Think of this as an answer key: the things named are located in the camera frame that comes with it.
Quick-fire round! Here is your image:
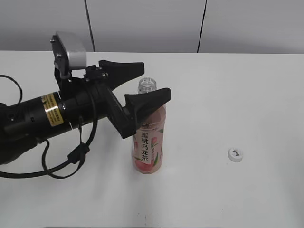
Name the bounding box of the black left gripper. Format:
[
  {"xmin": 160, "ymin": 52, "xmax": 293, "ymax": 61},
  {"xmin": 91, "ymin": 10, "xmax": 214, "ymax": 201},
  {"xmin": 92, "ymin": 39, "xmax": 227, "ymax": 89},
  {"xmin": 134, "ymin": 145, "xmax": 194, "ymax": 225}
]
[{"xmin": 58, "ymin": 60, "xmax": 171, "ymax": 139}]

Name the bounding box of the pink peach tea bottle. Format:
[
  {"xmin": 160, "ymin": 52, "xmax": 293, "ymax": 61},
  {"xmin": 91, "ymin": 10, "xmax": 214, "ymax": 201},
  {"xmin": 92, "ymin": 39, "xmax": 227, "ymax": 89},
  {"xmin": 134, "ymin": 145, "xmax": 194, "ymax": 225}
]
[{"xmin": 131, "ymin": 77, "xmax": 167, "ymax": 175}]

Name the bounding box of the white bottle cap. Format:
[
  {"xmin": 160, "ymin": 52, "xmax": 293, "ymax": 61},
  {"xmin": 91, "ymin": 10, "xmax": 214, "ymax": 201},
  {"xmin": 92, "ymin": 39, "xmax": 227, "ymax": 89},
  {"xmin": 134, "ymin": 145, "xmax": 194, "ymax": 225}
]
[{"xmin": 228, "ymin": 148, "xmax": 244, "ymax": 162}]

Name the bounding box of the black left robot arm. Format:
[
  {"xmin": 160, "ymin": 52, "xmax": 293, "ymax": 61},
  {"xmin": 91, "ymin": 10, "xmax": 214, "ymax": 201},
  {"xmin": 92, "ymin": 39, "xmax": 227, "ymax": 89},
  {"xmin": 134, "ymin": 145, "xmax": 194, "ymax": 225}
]
[{"xmin": 0, "ymin": 60, "xmax": 171, "ymax": 164}]

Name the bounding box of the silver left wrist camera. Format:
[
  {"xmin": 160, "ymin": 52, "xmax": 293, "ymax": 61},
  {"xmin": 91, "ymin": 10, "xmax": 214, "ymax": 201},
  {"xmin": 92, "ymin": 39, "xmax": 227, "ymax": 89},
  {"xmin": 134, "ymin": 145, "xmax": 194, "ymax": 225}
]
[{"xmin": 50, "ymin": 31, "xmax": 87, "ymax": 80}]

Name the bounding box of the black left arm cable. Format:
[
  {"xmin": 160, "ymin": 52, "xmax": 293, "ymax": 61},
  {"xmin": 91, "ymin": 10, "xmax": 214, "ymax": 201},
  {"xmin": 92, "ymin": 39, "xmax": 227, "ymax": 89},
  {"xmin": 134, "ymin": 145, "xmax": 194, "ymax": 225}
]
[{"xmin": 0, "ymin": 75, "xmax": 99, "ymax": 179}]

